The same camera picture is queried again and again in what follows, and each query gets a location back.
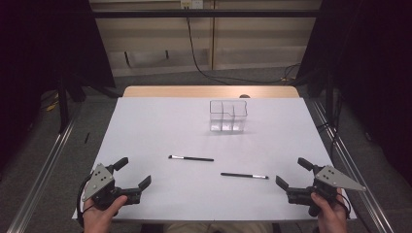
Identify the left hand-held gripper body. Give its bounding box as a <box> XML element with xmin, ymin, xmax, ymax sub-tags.
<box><xmin>81</xmin><ymin>163</ymin><xmax>143</xmax><ymax>211</ymax></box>

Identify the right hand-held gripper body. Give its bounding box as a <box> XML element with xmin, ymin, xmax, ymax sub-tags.
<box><xmin>286</xmin><ymin>164</ymin><xmax>367</xmax><ymax>217</ymax></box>

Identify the black pen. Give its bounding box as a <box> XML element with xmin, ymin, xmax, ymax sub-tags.
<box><xmin>167</xmin><ymin>154</ymin><xmax>215</xmax><ymax>162</ymax></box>

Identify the clear plastic organizer box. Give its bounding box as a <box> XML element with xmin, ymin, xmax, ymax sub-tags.
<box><xmin>209</xmin><ymin>99</ymin><xmax>249</xmax><ymax>133</ymax></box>

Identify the person's right hand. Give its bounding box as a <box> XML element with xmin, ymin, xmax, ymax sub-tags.
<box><xmin>310</xmin><ymin>188</ymin><xmax>348</xmax><ymax>233</ymax></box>

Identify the person's left hand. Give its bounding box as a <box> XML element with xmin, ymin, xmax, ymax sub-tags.
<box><xmin>83</xmin><ymin>194</ymin><xmax>128</xmax><ymax>233</ymax></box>

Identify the white table sheet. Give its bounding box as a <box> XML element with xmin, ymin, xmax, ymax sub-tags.
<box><xmin>71</xmin><ymin>96</ymin><xmax>358</xmax><ymax>222</ymax></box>

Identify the black metal stand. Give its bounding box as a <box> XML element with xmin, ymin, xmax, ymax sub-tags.
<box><xmin>57</xmin><ymin>74</ymin><xmax>71</xmax><ymax>134</ymax></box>

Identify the yellow floor item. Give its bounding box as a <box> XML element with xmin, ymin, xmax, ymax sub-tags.
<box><xmin>45</xmin><ymin>100</ymin><xmax>60</xmax><ymax>113</ymax></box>

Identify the wooden table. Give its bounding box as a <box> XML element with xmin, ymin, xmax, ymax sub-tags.
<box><xmin>121</xmin><ymin>84</ymin><xmax>300</xmax><ymax>99</ymax></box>

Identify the dark curtain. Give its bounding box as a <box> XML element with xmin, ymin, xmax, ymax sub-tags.
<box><xmin>0</xmin><ymin>0</ymin><xmax>116</xmax><ymax>173</ymax></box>
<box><xmin>295</xmin><ymin>0</ymin><xmax>412</xmax><ymax>185</ymax></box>

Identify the black horizontal bar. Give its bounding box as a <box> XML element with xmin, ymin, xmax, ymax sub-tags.
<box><xmin>54</xmin><ymin>9</ymin><xmax>322</xmax><ymax>19</ymax></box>

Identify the metal floor rail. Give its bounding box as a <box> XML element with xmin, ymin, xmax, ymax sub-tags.
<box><xmin>6</xmin><ymin>100</ymin><xmax>82</xmax><ymax>233</ymax></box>
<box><xmin>312</xmin><ymin>99</ymin><xmax>395</xmax><ymax>233</ymax></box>

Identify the right hand-held gripper cable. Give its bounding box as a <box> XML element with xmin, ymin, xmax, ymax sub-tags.
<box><xmin>336</xmin><ymin>192</ymin><xmax>353</xmax><ymax>221</ymax></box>

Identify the black wall cable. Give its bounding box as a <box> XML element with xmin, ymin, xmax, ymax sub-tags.
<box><xmin>185</xmin><ymin>16</ymin><xmax>302</xmax><ymax>85</ymax></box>

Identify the white wall socket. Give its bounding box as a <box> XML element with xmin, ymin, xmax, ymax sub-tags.
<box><xmin>180</xmin><ymin>0</ymin><xmax>204</xmax><ymax>10</ymax></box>

